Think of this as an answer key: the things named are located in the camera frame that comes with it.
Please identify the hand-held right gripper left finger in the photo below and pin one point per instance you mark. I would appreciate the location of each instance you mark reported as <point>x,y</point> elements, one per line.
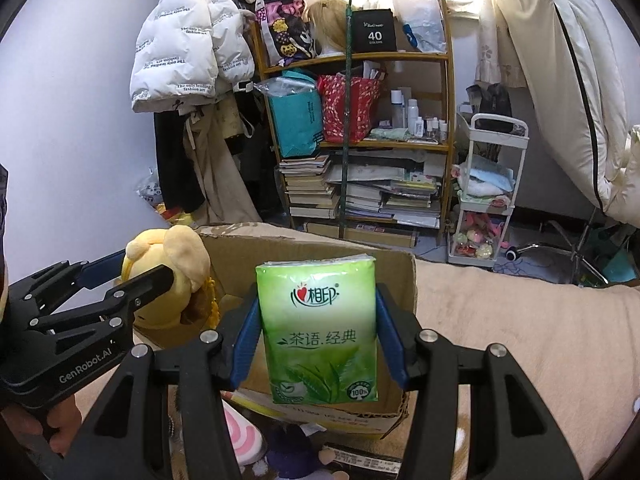
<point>245,342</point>

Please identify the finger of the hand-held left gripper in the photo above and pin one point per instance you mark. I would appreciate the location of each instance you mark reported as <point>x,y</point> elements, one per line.
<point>145,285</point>
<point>100,266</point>

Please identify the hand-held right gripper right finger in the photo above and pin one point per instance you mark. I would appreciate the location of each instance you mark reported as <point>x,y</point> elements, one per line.
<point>395,342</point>

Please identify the yellow plush toy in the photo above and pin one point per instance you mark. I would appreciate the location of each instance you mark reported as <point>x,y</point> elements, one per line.
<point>165,255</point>

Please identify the green tissue pack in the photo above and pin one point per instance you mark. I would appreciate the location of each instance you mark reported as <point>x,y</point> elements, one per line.
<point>317,325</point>

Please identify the printed cardboard box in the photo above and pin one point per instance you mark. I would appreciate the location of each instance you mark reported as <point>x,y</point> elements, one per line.
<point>235,260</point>

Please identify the pink swirl plush toy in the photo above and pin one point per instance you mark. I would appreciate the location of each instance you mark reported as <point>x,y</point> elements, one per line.
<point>242,435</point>

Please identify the purple plush toy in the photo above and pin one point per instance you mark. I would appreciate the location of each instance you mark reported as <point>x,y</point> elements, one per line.
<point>292,450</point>

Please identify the black packet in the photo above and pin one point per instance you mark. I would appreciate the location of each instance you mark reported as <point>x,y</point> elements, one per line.
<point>360,462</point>

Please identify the person's left hand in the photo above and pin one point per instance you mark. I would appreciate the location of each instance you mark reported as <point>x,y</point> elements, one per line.
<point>68,417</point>

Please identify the black hanging garment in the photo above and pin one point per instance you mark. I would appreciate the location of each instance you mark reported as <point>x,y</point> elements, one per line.
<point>175,160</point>

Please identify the beige hanging coat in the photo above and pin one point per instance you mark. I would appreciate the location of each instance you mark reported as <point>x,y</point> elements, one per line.
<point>220,180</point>

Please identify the tan spotted fleece blanket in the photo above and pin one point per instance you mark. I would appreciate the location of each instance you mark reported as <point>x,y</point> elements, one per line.
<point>525,360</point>

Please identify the stack of books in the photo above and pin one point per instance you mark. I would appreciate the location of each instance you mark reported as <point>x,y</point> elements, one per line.
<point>320,190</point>

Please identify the green pole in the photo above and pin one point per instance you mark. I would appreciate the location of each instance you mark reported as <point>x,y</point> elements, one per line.
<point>345,160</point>

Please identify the metal chair base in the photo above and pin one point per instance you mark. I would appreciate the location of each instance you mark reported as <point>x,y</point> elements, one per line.
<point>575,252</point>

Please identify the white trolley cart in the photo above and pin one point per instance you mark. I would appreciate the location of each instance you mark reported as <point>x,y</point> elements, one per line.
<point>520,160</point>

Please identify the teal paper bag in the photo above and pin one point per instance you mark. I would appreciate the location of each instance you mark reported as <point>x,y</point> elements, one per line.
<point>295,120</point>

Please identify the group of white bottles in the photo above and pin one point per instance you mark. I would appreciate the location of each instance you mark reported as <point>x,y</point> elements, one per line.
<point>415,115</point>

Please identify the white puffer jacket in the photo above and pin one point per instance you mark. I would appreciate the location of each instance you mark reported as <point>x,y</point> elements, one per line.
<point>180,45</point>

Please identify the red gift bag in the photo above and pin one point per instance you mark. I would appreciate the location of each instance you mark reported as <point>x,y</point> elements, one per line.
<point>357,110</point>

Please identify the wooden shelf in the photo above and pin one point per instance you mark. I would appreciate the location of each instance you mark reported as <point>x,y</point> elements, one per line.
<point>400,56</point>

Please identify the printed tote bag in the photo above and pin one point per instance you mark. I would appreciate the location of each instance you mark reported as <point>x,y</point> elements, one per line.
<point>285,25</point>

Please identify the black box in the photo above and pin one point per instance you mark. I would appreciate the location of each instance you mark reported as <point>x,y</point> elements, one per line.
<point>372,30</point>

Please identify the blonde wig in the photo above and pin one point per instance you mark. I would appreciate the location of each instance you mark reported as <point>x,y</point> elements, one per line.
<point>325,22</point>

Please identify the white plastic bag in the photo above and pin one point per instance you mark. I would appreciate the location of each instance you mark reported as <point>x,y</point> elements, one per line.
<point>422,20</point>

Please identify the white duvet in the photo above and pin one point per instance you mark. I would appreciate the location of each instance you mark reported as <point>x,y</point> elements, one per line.
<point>560,60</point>

